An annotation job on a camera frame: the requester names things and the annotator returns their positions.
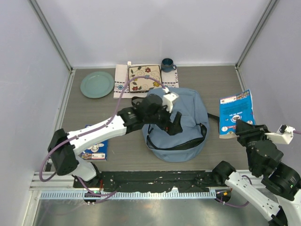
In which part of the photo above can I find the blue student backpack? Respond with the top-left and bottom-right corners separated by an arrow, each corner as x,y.
142,88 -> 220,162

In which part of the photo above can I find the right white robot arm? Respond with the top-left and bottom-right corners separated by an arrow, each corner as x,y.
212,120 -> 301,226

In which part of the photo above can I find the blue book with plates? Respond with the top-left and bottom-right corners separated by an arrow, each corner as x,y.
80,124 -> 110,161

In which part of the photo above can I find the square floral plate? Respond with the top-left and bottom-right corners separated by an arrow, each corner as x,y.
128,65 -> 162,93

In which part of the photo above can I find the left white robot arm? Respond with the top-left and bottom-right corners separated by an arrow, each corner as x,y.
48,92 -> 182,188

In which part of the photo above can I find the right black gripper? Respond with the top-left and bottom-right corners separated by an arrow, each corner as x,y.
234,119 -> 271,171

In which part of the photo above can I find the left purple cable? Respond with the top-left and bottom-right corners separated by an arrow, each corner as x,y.
39,75 -> 169,182

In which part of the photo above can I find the slotted cable duct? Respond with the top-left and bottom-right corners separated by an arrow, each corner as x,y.
40,189 -> 216,200

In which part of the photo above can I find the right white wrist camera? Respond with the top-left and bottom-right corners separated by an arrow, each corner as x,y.
265,124 -> 295,145

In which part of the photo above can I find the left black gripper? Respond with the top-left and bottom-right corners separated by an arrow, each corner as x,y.
144,102 -> 182,136

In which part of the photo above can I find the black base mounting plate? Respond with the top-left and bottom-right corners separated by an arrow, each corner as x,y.
85,170 -> 225,193

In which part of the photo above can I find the dark blue mug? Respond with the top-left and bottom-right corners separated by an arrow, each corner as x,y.
161,58 -> 177,73

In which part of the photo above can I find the white fork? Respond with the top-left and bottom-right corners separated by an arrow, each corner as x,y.
125,61 -> 132,89

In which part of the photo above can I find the small blue book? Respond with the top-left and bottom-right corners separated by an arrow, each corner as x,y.
219,89 -> 256,139

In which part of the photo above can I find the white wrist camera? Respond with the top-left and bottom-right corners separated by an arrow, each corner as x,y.
265,124 -> 295,145
162,87 -> 179,113

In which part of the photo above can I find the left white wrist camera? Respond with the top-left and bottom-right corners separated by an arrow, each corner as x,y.
162,87 -> 179,113

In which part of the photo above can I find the green round plate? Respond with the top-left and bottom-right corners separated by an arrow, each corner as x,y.
80,71 -> 115,99

